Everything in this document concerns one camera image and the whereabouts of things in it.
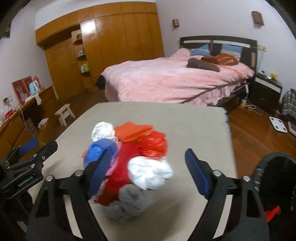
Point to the black white nightstand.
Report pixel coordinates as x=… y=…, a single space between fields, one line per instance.
x=265 y=93

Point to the dark brown flat cushion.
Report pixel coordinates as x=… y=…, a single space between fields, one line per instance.
x=200 y=64

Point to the left wooden wall lamp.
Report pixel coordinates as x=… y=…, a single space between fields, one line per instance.
x=175 y=23

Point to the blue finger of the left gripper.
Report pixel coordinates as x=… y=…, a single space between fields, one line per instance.
x=27 y=147

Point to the wooden wardrobe wall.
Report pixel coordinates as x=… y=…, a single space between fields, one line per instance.
x=80 y=45

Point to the pink quilted bed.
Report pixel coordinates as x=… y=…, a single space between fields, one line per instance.
x=170 y=80

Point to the white bathroom scale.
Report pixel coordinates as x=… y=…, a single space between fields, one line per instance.
x=278 y=124

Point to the right blue pillow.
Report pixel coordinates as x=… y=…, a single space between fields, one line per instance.
x=232 y=50

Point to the wooden wall lamp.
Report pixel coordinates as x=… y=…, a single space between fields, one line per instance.
x=257 y=18
x=175 y=23

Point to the red picture frame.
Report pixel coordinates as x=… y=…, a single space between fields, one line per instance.
x=21 y=89

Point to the left blue pillow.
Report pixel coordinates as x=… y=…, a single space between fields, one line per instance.
x=202 y=51

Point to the wall power socket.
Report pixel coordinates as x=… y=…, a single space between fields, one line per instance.
x=261 y=47

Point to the grey sock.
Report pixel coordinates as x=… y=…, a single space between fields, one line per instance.
x=131 y=203

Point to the white cloth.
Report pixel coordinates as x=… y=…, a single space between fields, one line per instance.
x=148 y=173

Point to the orange foam net sheet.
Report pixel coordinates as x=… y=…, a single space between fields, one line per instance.
x=129 y=131

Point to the red plastic bag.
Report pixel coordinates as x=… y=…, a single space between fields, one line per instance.
x=153 y=145

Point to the blue plastic bag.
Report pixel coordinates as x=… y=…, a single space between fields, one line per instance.
x=96 y=149

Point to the black bag lined trash bin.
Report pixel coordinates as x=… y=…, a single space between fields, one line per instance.
x=274 y=179

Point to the yellow plush toy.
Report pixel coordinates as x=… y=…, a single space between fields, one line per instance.
x=274 y=77

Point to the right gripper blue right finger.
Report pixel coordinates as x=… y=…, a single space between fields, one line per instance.
x=200 y=172

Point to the light blue electric kettle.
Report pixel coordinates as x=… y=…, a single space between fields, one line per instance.
x=34 y=87

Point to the plaid cloth covered chair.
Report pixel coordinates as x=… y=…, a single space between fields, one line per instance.
x=289 y=104

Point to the right wooden wall lamp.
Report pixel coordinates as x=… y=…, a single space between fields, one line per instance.
x=257 y=18

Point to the blue pillow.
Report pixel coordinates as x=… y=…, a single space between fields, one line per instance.
x=202 y=51
x=232 y=50

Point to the brown dotted cushion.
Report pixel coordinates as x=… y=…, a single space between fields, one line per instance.
x=221 y=59

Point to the wooden side desk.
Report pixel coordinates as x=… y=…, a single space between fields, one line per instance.
x=31 y=120

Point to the black bed headboard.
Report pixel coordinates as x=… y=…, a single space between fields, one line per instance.
x=249 y=46

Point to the small white wooden stool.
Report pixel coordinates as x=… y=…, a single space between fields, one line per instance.
x=64 y=112

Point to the red cloth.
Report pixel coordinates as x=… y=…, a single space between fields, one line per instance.
x=119 y=176

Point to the white paper ball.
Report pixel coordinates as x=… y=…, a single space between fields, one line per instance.
x=103 y=130

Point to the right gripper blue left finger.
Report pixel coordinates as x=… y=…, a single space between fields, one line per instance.
x=95 y=172

